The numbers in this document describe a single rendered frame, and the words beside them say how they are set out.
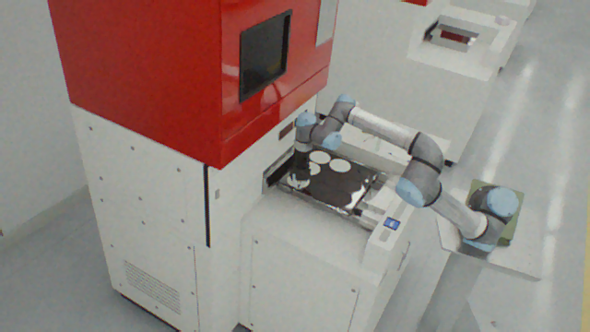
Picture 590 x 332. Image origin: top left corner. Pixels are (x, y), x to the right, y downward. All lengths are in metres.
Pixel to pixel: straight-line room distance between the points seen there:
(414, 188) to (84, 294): 1.95
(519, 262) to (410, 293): 0.95
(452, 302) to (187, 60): 1.73
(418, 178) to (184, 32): 0.90
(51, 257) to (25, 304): 0.33
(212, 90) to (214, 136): 0.16
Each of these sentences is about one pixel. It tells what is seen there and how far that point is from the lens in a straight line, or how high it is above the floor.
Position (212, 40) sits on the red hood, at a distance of 1.34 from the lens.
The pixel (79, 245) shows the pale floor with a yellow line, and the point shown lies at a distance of 3.13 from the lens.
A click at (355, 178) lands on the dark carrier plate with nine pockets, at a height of 0.90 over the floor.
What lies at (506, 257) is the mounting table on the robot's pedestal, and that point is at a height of 0.82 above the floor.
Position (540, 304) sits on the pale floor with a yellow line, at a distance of 3.24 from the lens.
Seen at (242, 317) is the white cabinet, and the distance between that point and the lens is 2.47.
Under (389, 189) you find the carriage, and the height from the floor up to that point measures 0.88.
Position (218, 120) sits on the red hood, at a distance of 1.45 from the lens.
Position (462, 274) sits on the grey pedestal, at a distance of 2.34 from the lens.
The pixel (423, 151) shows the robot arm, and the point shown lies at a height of 1.31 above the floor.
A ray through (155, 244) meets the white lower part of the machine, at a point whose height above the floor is 0.65.
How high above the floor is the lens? 2.18
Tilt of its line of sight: 37 degrees down
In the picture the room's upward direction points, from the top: 7 degrees clockwise
